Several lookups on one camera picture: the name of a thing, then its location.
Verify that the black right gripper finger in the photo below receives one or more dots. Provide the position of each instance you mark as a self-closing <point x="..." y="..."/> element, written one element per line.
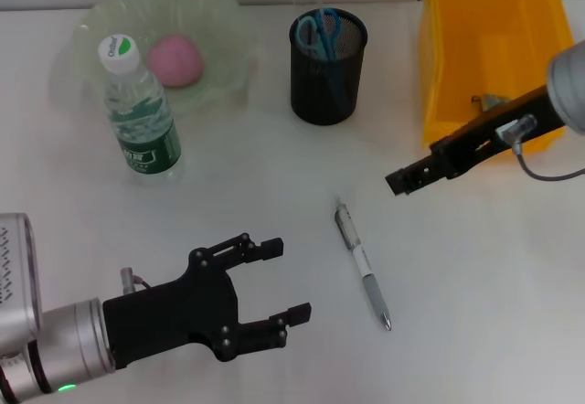
<point x="411" y="175"/>

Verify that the black mesh pen holder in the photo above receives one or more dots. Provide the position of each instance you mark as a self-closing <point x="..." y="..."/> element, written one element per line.
<point x="315" y="98"/>

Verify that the grey and white pen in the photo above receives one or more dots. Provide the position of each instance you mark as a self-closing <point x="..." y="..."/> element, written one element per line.
<point x="365" y="269"/>

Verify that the pink peach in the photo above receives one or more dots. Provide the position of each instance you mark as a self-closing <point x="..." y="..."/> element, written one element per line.
<point x="176" y="61"/>

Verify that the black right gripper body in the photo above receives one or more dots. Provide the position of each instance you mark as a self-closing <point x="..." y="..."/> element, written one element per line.
<point x="503" y="125"/>

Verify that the green glass fruit plate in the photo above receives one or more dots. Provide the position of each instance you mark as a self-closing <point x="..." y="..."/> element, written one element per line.
<point x="205" y="20"/>

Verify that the clear water bottle green label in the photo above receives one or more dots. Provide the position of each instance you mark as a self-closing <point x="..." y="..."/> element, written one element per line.
<point x="146" y="148"/>

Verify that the teal and blue scissors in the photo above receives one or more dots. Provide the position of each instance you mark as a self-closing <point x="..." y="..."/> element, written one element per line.
<point x="325" y="45"/>

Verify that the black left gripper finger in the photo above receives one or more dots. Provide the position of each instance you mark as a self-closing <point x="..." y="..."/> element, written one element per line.
<point x="272" y="247"/>
<point x="299" y="312"/>

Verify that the yellow plastic bin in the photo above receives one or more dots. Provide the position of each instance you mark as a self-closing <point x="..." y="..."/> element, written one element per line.
<point x="457" y="56"/>

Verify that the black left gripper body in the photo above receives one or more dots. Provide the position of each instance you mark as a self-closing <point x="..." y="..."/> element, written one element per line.
<point x="173" y="312"/>

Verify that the white and silver right arm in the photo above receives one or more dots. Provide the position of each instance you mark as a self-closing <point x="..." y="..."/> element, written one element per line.
<point x="569" y="88"/>

